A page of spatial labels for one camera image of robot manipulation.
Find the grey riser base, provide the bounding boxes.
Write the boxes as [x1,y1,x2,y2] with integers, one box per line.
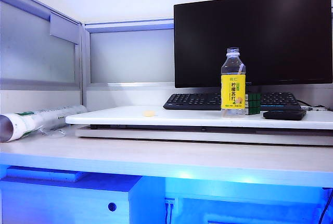
[75,124,333,146]

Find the white under-desk cabinet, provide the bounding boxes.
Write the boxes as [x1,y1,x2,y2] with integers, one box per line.
[0,176,167,224]

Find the black hanging cable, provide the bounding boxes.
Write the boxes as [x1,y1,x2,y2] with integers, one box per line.
[318,187,333,224]

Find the white raised board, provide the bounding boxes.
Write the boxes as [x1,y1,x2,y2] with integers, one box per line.
[65,105,333,130]

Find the black computer monitor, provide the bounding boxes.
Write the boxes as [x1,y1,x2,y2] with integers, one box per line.
[173,0,333,89]

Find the thin wooden stick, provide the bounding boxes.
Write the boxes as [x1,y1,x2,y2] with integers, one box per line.
[222,63,246,118]

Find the cables beside keyboard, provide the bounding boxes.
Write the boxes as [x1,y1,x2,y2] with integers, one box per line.
[296,98,333,111]

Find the rolled white poster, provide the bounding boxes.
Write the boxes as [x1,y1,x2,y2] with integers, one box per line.
[0,105,88,143]

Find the frosted side partition panel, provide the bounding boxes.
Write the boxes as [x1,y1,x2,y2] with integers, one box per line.
[0,0,84,107]

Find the flat under-desk bracket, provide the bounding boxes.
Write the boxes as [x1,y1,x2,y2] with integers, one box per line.
[5,166,82,183]

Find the grey plate on partition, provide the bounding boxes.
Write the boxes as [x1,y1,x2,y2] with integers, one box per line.
[49,11,80,45]

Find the dark Rubik's cube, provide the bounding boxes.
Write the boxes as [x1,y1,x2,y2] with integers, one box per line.
[244,92,262,116]

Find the black keyboard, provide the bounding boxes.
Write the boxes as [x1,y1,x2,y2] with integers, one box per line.
[163,92,302,111]

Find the clear bottle with yellow label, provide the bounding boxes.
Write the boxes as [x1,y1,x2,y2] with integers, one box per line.
[220,47,247,117]

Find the crumpled clear plastic wrap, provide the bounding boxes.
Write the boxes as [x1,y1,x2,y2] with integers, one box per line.
[39,126,67,139]

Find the white wall socket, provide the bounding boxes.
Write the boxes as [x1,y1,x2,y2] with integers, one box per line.
[164,197,179,207]

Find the flat black case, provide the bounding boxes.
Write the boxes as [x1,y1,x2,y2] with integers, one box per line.
[263,109,308,120]

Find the frosted rear partition panel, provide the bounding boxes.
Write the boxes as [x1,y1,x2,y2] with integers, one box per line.
[80,18,175,112]

